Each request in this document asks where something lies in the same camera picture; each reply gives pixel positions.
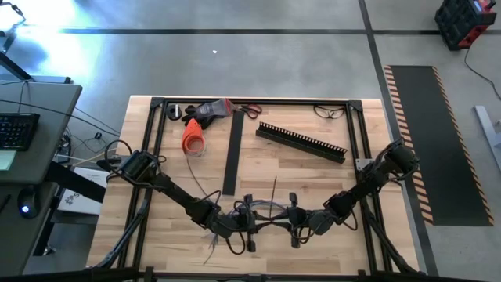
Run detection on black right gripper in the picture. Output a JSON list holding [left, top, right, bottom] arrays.
[[273, 192, 336, 249]]

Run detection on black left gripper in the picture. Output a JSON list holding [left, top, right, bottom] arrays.
[[218, 193, 276, 253]]

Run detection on multicoloured wire bundle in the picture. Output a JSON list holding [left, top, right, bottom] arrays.
[[202, 198, 290, 266]]

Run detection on grey metal mounting plate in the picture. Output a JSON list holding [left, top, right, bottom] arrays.
[[355, 157, 375, 172]]

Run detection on orange tape dispenser roll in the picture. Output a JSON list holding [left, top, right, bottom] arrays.
[[180, 117, 207, 158]]

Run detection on clear safety glasses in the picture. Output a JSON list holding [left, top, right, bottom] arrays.
[[312, 104, 347, 120]]

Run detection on grey and red work glove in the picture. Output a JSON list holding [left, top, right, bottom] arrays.
[[181, 98, 239, 131]]

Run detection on black orange-striped floor mat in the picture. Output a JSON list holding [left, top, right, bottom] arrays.
[[382, 64, 496, 227]]

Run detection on white printed cardboard box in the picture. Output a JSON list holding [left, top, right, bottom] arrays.
[[56, 166, 110, 217]]

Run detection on black desk base beam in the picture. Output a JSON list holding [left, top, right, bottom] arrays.
[[44, 161, 107, 204]]

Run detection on grey metal profile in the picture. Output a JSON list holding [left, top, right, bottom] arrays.
[[474, 104, 501, 172]]

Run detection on grey desk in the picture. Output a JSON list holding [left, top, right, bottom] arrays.
[[0, 76, 84, 277]]

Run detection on black computer mouse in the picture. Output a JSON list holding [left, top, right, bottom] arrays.
[[16, 185, 41, 220]]

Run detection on black keyboard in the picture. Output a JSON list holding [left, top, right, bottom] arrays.
[[0, 112, 41, 153]]

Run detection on green sticky note pad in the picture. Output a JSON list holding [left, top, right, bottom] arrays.
[[0, 150, 18, 172]]

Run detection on black and red toolbox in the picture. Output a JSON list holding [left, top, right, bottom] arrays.
[[433, 0, 498, 52]]

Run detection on black tripod stand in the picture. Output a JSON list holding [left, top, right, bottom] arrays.
[[0, 0, 36, 83]]

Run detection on flat black duct cover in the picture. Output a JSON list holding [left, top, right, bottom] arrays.
[[222, 110, 246, 197]]

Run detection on black slotted cable duct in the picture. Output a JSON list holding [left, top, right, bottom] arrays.
[[255, 121, 348, 165]]

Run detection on red-handled scissors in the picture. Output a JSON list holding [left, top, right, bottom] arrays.
[[236, 103, 264, 121]]

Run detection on black aluminium table frame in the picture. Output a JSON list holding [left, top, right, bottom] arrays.
[[84, 96, 431, 282]]

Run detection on black base mounting bracket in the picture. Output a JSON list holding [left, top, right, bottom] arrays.
[[96, 155, 123, 173]]

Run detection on black floor power cable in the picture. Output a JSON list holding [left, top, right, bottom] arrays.
[[463, 45, 501, 102]]

